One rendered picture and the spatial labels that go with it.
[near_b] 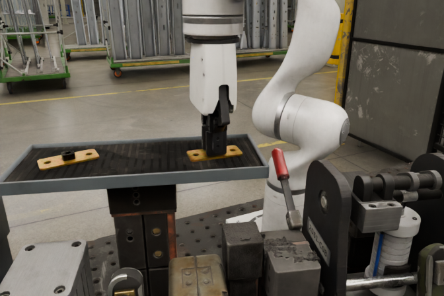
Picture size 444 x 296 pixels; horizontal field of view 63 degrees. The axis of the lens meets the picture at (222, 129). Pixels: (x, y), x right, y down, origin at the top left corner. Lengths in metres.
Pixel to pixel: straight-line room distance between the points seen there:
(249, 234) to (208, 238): 0.66
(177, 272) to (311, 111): 0.50
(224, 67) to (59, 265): 0.31
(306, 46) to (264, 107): 0.17
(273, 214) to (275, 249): 0.47
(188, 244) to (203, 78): 0.73
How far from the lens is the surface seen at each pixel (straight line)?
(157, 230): 0.60
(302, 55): 0.84
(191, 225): 1.22
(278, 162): 0.59
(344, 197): 0.45
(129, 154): 0.59
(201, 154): 0.57
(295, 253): 0.51
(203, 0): 0.48
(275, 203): 0.96
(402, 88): 3.22
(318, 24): 0.85
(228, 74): 0.49
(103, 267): 1.11
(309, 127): 0.83
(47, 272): 0.47
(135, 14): 7.22
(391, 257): 0.59
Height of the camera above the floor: 1.39
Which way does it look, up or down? 20 degrees down
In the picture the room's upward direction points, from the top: straight up
